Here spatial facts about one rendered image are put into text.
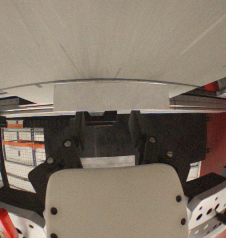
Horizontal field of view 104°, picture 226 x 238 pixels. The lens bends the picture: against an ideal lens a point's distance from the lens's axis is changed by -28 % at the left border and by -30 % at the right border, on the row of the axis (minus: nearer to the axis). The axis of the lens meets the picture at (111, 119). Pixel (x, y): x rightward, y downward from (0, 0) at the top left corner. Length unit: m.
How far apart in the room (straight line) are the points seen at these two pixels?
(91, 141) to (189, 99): 0.54
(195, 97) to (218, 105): 0.18
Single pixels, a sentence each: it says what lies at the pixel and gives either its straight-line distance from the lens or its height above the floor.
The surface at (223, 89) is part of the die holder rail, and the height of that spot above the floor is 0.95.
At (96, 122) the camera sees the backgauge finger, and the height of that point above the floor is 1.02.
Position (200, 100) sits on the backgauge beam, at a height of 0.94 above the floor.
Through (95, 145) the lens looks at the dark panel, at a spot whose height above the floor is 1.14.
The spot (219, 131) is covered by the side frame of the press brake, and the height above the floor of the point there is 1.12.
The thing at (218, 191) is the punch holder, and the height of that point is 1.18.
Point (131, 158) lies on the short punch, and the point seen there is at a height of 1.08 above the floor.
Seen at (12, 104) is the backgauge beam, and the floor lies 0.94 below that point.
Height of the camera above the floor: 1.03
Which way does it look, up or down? 2 degrees down
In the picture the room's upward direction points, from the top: 178 degrees clockwise
